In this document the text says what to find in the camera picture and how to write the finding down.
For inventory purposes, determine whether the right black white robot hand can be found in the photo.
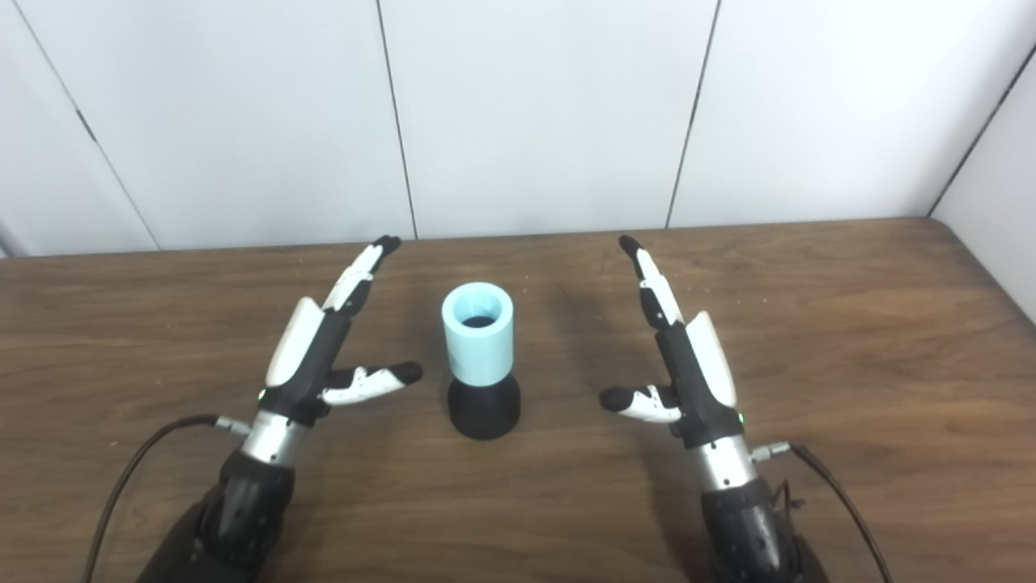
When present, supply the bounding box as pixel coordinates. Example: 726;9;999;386
599;235;745;450

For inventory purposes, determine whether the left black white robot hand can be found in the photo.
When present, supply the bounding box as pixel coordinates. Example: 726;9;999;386
257;235;424;428

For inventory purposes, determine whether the light-blue short hose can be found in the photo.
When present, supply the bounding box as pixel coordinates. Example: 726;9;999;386
441;282;516;386

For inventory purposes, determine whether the black funnel-shaped nozzle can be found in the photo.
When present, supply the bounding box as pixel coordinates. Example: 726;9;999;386
448;372;522;441

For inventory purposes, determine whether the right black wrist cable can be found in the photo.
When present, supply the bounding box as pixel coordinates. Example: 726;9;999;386
749;441;894;583

